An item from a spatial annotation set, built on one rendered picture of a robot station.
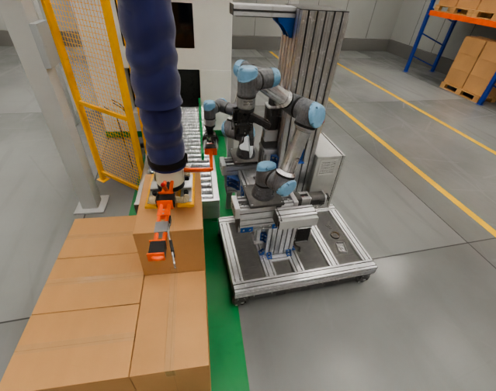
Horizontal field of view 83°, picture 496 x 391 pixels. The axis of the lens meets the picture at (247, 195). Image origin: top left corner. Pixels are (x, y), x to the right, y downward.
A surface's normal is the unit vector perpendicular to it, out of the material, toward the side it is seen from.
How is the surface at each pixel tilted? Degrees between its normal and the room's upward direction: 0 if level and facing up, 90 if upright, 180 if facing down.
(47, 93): 90
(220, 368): 0
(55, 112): 90
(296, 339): 0
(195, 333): 0
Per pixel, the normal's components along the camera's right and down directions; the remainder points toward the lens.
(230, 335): 0.06, -0.77
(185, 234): 0.15, 0.63
